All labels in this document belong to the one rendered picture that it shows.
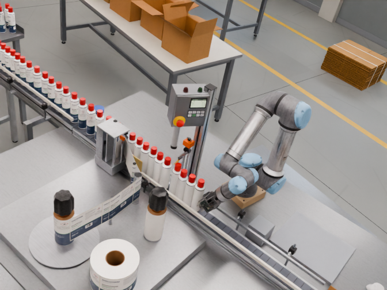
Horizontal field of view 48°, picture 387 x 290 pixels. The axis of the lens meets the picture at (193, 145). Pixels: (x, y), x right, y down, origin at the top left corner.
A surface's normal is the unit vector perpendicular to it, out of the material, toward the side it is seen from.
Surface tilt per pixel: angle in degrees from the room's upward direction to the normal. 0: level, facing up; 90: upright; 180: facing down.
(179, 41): 90
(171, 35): 90
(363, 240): 0
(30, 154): 0
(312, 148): 0
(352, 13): 90
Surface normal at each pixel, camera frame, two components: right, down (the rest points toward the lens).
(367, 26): -0.77, 0.29
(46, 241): 0.16, -0.77
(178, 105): 0.25, 0.64
